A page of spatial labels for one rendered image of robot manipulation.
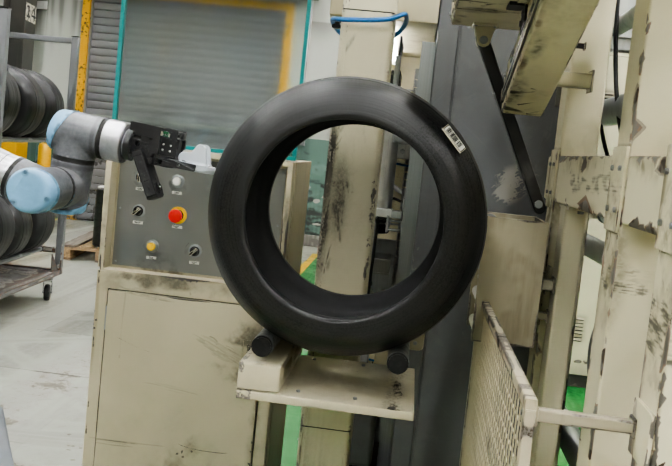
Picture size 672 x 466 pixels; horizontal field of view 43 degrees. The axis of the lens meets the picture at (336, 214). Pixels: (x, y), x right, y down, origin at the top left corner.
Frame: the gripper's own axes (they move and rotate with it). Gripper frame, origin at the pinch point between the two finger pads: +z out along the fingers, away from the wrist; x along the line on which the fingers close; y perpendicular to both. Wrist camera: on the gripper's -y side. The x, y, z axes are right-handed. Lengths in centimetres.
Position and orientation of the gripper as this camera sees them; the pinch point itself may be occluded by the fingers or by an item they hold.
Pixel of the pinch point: (214, 172)
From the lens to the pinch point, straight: 183.5
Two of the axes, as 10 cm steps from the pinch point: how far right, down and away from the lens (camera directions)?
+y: 2.1, -9.7, -0.9
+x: 1.0, -0.7, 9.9
